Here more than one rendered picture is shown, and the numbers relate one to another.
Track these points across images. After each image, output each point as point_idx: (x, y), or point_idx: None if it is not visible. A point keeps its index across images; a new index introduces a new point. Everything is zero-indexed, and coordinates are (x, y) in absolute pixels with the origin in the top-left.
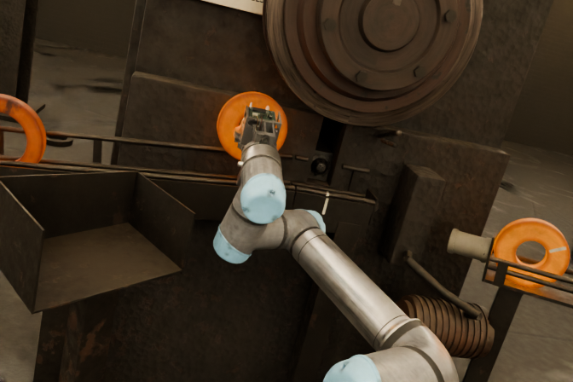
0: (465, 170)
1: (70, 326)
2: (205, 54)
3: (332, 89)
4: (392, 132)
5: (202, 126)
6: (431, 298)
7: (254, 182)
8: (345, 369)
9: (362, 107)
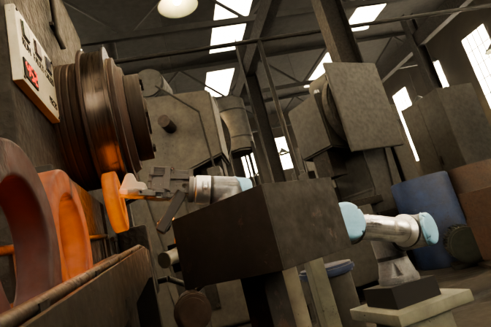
0: None
1: None
2: (42, 153)
3: (132, 163)
4: None
5: None
6: (186, 293)
7: (242, 179)
8: (340, 206)
9: (136, 177)
